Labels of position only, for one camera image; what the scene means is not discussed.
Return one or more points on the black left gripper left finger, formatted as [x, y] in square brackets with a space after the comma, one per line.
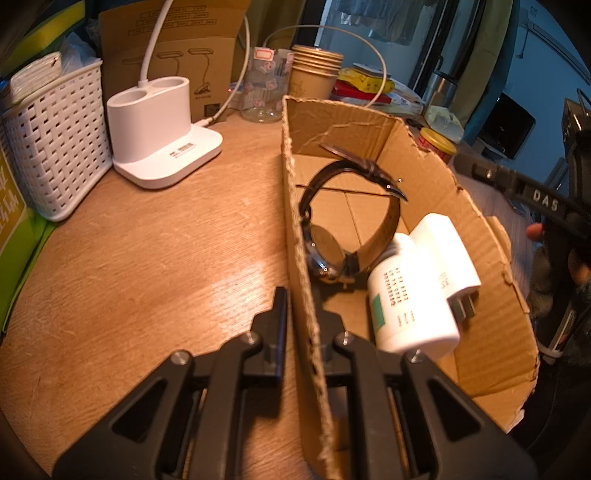
[267, 340]

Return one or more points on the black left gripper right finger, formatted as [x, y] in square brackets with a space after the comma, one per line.
[330, 324]

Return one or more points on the brown leather wristwatch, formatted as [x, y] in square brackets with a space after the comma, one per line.
[326, 259]

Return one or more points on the white power adapter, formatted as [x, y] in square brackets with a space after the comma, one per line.
[448, 260]

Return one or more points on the brown cardboard box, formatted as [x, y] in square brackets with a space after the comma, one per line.
[496, 360]

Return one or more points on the yellow-lid red can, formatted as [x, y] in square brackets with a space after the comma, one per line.
[437, 143]

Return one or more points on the folded white tissue pack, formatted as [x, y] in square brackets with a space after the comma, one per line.
[441, 120]

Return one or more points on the steel thermos bottle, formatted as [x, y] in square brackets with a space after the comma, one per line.
[440, 91]

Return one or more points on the yellow packet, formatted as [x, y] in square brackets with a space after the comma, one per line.
[367, 80]

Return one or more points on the white desk lamp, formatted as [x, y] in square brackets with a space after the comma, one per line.
[154, 142]

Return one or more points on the stack of brown paper cups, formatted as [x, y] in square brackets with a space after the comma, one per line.
[314, 72]

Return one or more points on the clear patterned glass jar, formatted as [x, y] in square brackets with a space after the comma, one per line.
[266, 82]

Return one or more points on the white woven plastic basket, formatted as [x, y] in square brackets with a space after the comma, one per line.
[58, 141]

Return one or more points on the brown lamp packaging box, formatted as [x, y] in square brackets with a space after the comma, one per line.
[196, 41]

